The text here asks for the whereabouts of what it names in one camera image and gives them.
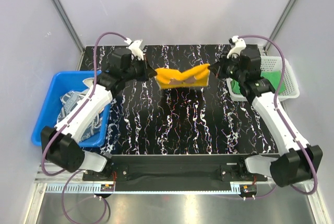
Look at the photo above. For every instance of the aluminium frame rail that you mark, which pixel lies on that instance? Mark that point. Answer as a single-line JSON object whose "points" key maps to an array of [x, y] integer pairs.
{"points": [[66, 183]]}

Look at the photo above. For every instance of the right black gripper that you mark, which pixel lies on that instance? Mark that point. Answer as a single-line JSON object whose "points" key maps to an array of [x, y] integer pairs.
{"points": [[217, 67]]}

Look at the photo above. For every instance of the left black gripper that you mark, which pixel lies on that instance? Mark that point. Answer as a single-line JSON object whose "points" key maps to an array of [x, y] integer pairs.
{"points": [[148, 72]]}

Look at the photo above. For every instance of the green microfiber towel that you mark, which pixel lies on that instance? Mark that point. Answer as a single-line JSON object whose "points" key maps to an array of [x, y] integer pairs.
{"points": [[273, 77]]}

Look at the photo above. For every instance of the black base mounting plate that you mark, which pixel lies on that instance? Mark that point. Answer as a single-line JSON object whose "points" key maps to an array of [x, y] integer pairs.
{"points": [[211, 174]]}

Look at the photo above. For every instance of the cream orange patterned towel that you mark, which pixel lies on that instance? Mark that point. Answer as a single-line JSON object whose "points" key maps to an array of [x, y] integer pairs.
{"points": [[88, 82]]}

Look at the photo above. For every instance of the blue white patterned towel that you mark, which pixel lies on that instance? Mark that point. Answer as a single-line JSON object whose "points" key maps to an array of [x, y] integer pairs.
{"points": [[69, 102]]}

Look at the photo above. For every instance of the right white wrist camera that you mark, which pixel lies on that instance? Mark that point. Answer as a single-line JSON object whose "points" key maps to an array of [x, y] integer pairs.
{"points": [[237, 46]]}

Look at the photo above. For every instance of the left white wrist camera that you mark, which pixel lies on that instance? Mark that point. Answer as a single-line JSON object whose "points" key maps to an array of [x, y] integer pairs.
{"points": [[136, 48]]}

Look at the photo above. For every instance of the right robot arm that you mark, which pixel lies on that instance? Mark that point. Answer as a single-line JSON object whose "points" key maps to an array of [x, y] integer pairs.
{"points": [[298, 161]]}

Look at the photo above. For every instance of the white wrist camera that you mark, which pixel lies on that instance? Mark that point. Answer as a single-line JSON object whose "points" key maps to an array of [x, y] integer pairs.
{"points": [[136, 48], [237, 46]]}

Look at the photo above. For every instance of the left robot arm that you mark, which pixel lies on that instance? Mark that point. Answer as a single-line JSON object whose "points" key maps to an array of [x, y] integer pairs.
{"points": [[60, 144]]}

